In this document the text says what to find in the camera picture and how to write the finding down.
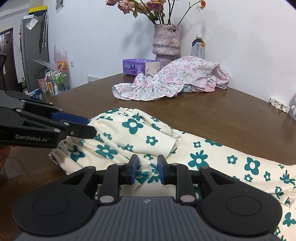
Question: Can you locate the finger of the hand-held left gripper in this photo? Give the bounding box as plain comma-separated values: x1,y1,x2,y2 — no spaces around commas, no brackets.
14,108,97,139
6,91,89,124

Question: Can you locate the tea bottle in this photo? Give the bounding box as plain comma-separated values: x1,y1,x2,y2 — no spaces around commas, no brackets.
191,34,206,59

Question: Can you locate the cream dress with green flowers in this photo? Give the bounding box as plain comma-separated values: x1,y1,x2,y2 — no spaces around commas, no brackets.
48,107,296,241

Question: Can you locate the grey refrigerator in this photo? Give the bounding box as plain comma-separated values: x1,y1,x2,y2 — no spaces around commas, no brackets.
20,15,50,93

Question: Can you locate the dark brown door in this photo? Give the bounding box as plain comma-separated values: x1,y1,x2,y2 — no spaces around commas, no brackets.
0,27,19,92

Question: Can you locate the yellow black box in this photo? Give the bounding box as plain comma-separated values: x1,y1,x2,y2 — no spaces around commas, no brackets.
28,6,48,16

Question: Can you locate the white robot speaker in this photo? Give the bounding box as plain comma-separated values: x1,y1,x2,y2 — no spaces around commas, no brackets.
290,93,296,121

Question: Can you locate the dried rose bouquet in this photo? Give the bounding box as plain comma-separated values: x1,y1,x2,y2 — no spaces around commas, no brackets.
106,0,206,26

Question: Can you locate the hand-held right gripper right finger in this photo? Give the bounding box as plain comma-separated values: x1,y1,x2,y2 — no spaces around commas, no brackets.
158,155,235,205

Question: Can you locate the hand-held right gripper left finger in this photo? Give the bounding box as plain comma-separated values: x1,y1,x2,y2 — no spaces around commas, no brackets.
61,155,139,205

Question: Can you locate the wire rack of bottles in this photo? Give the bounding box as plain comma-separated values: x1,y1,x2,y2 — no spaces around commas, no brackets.
32,45,71,96

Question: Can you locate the white blue cardboard box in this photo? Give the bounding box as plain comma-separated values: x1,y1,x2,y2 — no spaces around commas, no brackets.
31,89,44,100

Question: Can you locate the purple textured vase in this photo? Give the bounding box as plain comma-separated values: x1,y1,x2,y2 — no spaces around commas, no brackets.
151,24,181,67

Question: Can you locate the pink floral garment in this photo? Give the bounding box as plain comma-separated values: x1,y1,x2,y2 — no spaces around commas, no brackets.
112,56,231,102

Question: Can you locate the purple tissue pack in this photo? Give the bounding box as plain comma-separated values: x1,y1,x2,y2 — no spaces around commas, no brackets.
122,58,161,76

